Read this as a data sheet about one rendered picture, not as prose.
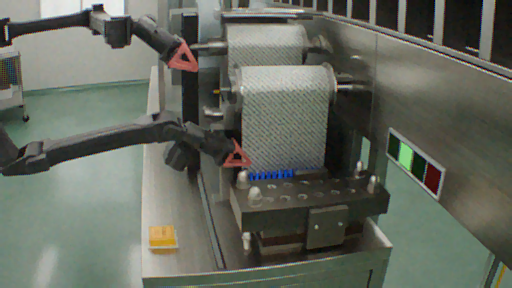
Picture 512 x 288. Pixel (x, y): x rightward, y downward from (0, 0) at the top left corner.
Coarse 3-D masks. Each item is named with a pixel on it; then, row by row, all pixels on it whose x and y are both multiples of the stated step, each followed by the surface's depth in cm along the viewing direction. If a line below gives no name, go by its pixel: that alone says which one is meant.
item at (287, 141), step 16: (320, 112) 117; (256, 128) 114; (272, 128) 115; (288, 128) 116; (304, 128) 117; (320, 128) 118; (256, 144) 116; (272, 144) 117; (288, 144) 118; (304, 144) 119; (320, 144) 120; (256, 160) 118; (272, 160) 119; (288, 160) 120; (304, 160) 121; (320, 160) 122
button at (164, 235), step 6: (150, 228) 110; (156, 228) 110; (162, 228) 111; (168, 228) 111; (150, 234) 107; (156, 234) 108; (162, 234) 108; (168, 234) 108; (174, 234) 108; (150, 240) 105; (156, 240) 105; (162, 240) 106; (168, 240) 106; (174, 240) 107; (150, 246) 106; (156, 246) 106
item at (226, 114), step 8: (224, 104) 119; (232, 104) 119; (216, 112) 119; (224, 112) 119; (232, 112) 119; (216, 120) 121; (224, 120) 120; (232, 120) 120; (216, 128) 121; (224, 128) 121; (232, 128) 121; (232, 136) 122; (224, 168) 126; (232, 168) 126; (224, 176) 127; (232, 176) 127; (224, 184) 128; (224, 192) 129; (216, 200) 129; (224, 200) 129
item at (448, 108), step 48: (336, 48) 129; (384, 48) 99; (336, 96) 133; (384, 96) 102; (432, 96) 81; (480, 96) 65; (384, 144) 104; (432, 144) 82; (480, 144) 66; (480, 192) 66; (480, 240) 66
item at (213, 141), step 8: (208, 136) 111; (216, 136) 112; (224, 136) 115; (208, 144) 110; (216, 144) 111; (224, 144) 112; (208, 152) 112; (216, 152) 112; (224, 152) 110; (216, 160) 112
